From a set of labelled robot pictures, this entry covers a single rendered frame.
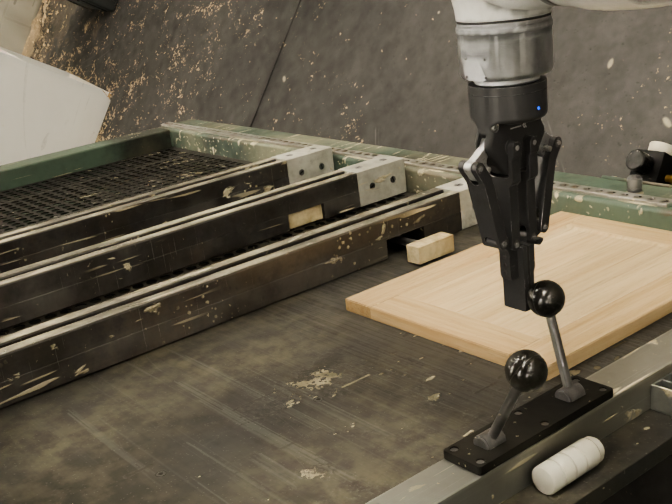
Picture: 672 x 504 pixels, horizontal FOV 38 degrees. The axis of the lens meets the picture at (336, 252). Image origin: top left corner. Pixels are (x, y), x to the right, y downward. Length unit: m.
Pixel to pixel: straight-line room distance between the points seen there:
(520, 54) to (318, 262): 0.69
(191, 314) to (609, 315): 0.58
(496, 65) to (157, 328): 0.67
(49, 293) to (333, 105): 2.27
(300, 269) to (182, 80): 3.26
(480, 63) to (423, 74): 2.50
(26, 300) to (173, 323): 0.30
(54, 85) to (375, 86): 2.09
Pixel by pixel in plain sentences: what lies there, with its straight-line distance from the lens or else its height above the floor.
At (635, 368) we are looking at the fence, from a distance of 1.11.
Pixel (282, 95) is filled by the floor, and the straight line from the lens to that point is 4.01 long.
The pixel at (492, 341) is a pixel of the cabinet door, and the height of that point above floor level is 1.30.
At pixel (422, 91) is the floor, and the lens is 3.40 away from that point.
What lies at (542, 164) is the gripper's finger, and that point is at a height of 1.48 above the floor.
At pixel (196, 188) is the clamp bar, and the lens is 1.98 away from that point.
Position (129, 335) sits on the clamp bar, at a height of 1.57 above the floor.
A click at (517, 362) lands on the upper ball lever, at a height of 1.57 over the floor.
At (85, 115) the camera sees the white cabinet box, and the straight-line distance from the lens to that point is 5.25.
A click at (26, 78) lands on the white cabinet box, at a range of 5.11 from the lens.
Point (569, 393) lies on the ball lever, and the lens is 1.02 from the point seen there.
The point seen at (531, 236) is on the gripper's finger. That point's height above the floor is 1.47.
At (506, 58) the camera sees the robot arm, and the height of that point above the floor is 1.60.
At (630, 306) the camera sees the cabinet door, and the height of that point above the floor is 1.14.
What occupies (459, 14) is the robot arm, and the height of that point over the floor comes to 1.63.
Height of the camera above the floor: 2.25
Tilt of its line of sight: 40 degrees down
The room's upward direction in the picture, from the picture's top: 73 degrees counter-clockwise
